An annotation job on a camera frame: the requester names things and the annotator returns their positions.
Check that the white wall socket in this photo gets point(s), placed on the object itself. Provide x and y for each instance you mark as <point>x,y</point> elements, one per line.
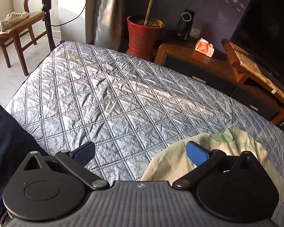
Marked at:
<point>195,32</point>

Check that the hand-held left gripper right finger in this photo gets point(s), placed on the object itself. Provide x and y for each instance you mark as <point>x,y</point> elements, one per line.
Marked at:
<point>196,153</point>

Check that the white sneaker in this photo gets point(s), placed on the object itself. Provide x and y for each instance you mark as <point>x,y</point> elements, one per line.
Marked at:
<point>11,23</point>
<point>10,15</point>

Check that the red plant pot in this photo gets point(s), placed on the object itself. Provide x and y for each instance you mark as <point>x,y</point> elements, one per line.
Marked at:
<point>142,37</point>

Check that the wooden television cabinet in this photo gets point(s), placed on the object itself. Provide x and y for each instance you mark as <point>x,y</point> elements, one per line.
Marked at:
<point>187,54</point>

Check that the potted tree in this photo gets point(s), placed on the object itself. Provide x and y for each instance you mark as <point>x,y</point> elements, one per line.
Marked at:
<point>149,4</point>

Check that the wooden chair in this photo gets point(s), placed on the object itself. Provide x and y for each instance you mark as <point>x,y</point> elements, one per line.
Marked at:
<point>21,20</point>

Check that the silver quilted bedspread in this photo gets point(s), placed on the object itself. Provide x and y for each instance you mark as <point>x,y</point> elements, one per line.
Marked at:
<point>108,99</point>

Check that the black speaker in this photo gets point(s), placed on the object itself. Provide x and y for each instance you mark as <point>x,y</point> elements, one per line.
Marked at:
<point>183,28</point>

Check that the beige long-sleeved shirt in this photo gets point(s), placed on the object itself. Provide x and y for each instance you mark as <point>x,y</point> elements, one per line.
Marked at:
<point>170,160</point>

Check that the orange tissue pack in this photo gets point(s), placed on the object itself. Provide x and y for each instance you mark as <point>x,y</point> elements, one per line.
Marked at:
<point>203,47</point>

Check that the grey curtain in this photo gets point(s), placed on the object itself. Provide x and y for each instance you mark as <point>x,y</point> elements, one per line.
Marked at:
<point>104,16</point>

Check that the person's dark jacket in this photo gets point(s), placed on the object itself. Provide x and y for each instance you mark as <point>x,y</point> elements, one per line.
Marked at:
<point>9,146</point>

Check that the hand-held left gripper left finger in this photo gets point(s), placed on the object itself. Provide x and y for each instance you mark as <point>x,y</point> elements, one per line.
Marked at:
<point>85,152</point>

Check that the black television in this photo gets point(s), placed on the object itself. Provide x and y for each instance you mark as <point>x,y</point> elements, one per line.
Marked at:
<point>269,28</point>

